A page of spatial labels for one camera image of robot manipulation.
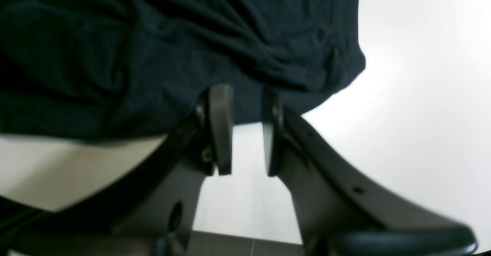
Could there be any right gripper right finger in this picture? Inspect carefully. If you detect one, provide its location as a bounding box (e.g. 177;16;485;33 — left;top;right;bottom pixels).
262;89;478;256

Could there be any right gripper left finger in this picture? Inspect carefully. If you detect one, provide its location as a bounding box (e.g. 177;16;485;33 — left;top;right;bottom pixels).
1;84;234;256

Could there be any black t-shirt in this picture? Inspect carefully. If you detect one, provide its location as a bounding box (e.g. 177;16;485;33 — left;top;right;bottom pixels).
0;0;366;139

